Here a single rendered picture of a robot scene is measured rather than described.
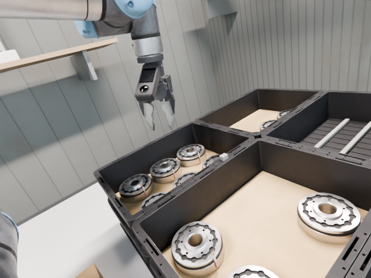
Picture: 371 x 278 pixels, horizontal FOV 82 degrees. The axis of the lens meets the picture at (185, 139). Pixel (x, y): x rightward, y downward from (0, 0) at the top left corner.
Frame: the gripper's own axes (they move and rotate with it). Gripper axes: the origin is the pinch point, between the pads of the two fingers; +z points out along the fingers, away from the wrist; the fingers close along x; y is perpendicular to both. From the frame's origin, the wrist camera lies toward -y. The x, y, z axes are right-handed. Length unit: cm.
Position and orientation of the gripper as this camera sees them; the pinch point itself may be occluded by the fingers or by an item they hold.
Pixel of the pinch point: (161, 127)
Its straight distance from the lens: 64.8
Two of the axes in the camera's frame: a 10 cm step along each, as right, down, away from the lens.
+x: -9.8, 0.5, 1.9
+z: 1.3, 8.9, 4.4
